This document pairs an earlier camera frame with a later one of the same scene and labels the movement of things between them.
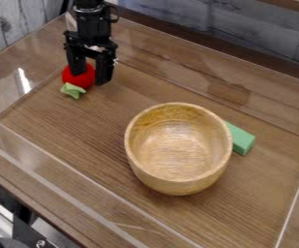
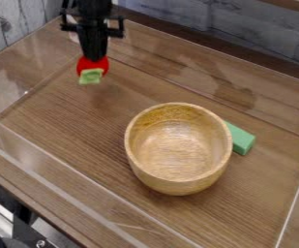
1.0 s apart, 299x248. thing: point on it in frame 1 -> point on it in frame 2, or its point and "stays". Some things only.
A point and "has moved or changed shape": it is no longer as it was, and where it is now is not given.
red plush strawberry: (77, 83) has moved or changed shape
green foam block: (242, 140) stays
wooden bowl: (178, 146) stays
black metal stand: (25, 231) stays
